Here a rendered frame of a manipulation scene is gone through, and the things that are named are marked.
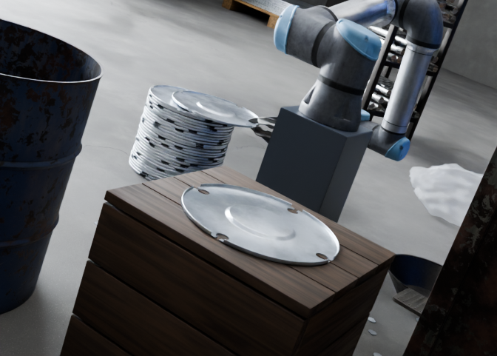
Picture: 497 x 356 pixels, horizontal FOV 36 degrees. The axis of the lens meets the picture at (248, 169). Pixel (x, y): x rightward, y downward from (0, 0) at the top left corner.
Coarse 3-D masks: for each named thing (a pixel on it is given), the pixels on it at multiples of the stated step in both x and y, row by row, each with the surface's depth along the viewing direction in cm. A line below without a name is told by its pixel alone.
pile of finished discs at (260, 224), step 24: (192, 192) 136; (216, 192) 140; (240, 192) 144; (192, 216) 126; (216, 216) 129; (240, 216) 131; (264, 216) 135; (288, 216) 141; (312, 216) 143; (240, 240) 123; (264, 240) 126; (288, 240) 130; (312, 240) 133; (336, 240) 136; (312, 264) 123
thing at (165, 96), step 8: (160, 88) 245; (168, 88) 248; (176, 88) 251; (184, 88) 252; (152, 96) 232; (160, 96) 235; (168, 96) 238; (168, 104) 227; (176, 104) 232; (184, 112) 226; (192, 112) 229
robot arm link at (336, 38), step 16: (320, 32) 177; (336, 32) 175; (352, 32) 172; (368, 32) 177; (320, 48) 176; (336, 48) 174; (352, 48) 172; (368, 48) 172; (320, 64) 179; (336, 64) 174; (352, 64) 173; (368, 64) 174; (336, 80) 175; (352, 80) 174; (368, 80) 178
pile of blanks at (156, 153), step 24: (144, 120) 237; (168, 120) 229; (192, 120) 227; (144, 144) 235; (168, 144) 230; (192, 144) 230; (216, 144) 234; (144, 168) 235; (168, 168) 232; (192, 168) 233
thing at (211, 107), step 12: (180, 96) 240; (192, 96) 245; (204, 96) 250; (216, 96) 253; (192, 108) 231; (204, 108) 234; (216, 108) 238; (228, 108) 243; (240, 108) 251; (216, 120) 226; (228, 120) 231; (240, 120) 236
